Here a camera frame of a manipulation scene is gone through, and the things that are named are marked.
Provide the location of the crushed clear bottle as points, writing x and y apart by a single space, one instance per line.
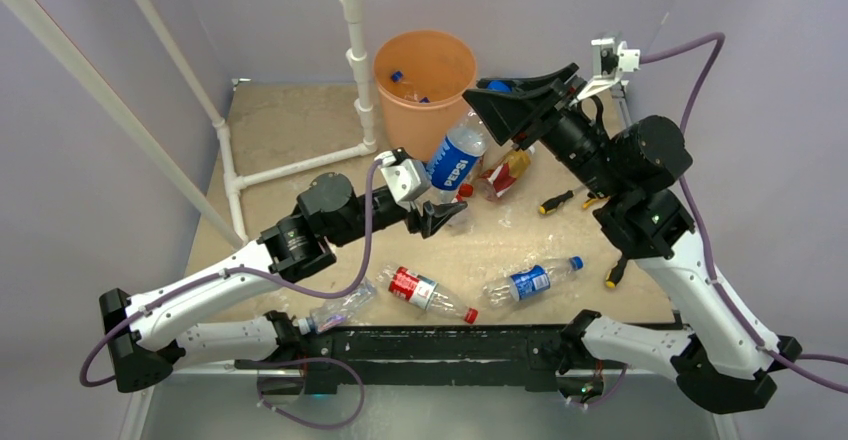
337 311

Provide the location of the metal side rail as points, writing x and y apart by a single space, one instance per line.
618 93

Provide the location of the yellow handled pliers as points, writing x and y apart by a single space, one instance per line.
592 201

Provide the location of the small red cap bottle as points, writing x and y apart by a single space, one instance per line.
468 185

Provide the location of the black yellow screwdriver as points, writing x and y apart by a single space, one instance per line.
552 204
616 273

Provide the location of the orange plastic bin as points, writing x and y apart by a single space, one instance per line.
442 67

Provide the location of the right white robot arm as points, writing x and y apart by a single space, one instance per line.
724 361

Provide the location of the yellow tea bottle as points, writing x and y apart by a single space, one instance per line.
495 182

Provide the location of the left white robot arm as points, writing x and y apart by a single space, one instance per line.
141 331

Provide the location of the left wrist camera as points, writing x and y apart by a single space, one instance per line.
405 176

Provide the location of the red label cola bottle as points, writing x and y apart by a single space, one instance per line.
426 294

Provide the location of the small red label bottle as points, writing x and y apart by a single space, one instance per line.
462 221

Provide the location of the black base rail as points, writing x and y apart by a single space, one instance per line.
533 357

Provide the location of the white PVC pipe frame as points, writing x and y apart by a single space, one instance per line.
41 24

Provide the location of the small blue label bottle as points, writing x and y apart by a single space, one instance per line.
526 284

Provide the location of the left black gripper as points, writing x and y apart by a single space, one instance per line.
417 222

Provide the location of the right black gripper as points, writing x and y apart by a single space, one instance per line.
508 111

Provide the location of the large Pepsi bottle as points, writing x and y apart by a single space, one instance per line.
459 156

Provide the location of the blue label water bottle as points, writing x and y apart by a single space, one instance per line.
403 87

